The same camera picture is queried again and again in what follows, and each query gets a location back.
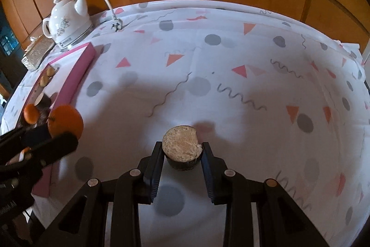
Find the dark blocky sugarcane piece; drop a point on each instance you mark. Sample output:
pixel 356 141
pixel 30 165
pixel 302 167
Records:
pixel 39 98

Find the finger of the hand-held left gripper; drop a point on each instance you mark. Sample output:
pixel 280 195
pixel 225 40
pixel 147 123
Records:
pixel 60 145
pixel 11 140

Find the white patterned tablecloth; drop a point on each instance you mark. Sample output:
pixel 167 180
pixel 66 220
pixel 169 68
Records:
pixel 231 119

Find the glittery tissue box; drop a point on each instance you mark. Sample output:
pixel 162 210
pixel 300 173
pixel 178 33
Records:
pixel 37 51

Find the large orange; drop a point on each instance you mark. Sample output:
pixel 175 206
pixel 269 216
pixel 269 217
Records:
pixel 66 119

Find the sugarcane piece with pale cut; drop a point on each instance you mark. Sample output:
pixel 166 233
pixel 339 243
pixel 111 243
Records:
pixel 180 145

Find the white ceramic electric kettle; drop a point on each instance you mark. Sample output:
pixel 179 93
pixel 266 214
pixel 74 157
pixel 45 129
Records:
pixel 66 24

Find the pale yellow round fruit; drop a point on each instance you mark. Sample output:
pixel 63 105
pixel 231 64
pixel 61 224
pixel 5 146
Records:
pixel 44 81

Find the small orange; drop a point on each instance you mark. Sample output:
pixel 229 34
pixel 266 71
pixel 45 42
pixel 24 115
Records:
pixel 31 114

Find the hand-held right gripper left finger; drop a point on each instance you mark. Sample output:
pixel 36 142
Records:
pixel 154 174

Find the pink tray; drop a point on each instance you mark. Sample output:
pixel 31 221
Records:
pixel 75 73

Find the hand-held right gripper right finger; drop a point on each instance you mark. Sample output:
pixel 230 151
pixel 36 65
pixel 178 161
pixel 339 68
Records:
pixel 208 174

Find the orange carrot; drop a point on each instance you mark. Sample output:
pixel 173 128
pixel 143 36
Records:
pixel 24 152

